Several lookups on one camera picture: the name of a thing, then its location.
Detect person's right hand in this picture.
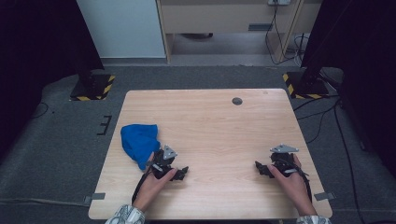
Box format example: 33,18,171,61
267,154,318,217

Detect black curtain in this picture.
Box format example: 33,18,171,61
0,0,105,160
300,0,396,180

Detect person's left hand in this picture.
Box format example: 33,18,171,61
132,167,178,214

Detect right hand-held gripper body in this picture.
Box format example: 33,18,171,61
269,143,300,175

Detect black stand base yellow stripes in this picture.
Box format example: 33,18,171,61
69,73,117,102
282,71,331,100

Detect black floor cables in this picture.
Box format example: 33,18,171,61
292,92,360,220

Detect left hand-held gripper black cable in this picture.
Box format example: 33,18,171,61
131,161,157,205

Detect grey tape piece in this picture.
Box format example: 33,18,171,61
82,192,106,205
313,191,337,202

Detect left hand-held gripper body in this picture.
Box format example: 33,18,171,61
148,145,178,180

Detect blue cloth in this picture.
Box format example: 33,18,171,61
120,123,162,172

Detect hand-held gripper black cable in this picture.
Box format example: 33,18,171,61
279,158,313,203
131,161,157,205

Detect light wooden cabinet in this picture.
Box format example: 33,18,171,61
155,0,323,64

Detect black hanging cables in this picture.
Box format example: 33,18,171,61
264,3,310,67

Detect right hand-held gripper black cable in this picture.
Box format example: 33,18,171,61
279,158,313,203

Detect thin black floor cable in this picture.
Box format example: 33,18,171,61
31,101,50,120

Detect white panel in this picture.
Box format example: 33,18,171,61
76,0,167,59

